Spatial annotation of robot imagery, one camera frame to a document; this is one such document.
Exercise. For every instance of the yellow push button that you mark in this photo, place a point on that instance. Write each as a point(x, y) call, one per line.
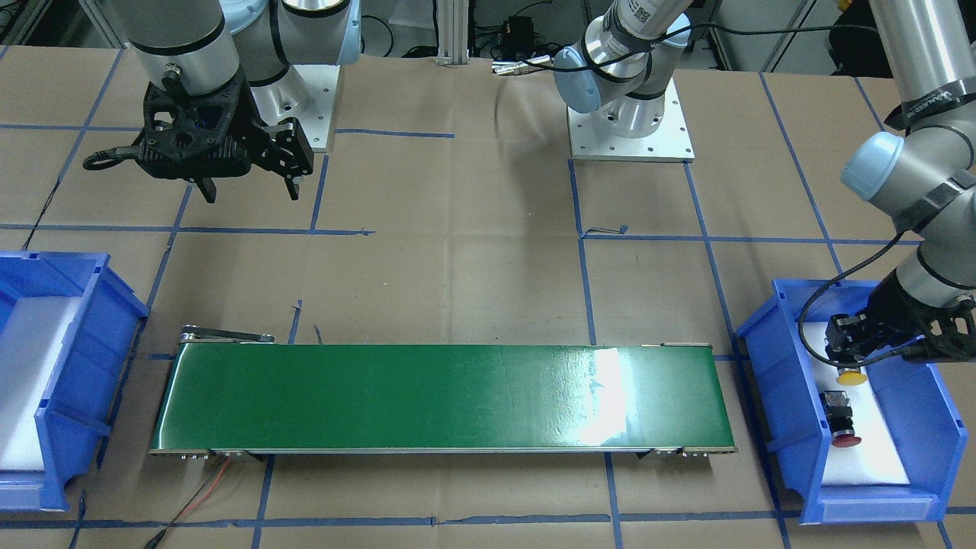
point(851, 375)

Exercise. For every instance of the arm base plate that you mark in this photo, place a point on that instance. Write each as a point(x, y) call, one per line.
point(308, 93)
point(633, 130)

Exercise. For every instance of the white foam pad bin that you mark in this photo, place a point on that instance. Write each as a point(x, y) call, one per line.
point(31, 342)
point(876, 459)

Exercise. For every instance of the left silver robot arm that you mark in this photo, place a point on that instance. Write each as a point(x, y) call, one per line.
point(919, 170)

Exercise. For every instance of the red push button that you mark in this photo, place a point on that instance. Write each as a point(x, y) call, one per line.
point(839, 415)

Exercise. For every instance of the blue bin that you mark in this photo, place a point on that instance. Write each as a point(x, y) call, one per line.
point(72, 419)
point(912, 436)

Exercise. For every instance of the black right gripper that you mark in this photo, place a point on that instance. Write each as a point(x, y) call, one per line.
point(254, 114)

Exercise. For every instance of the aluminium frame post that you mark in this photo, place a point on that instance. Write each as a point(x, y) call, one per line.
point(452, 28)

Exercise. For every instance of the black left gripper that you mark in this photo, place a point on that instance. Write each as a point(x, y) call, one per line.
point(890, 308)

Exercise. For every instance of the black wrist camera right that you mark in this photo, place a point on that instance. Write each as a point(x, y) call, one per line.
point(187, 136)

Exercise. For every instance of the green conveyor belt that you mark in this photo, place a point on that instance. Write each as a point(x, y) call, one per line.
point(227, 396)

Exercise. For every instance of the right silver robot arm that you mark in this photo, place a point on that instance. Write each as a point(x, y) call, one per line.
point(196, 47)

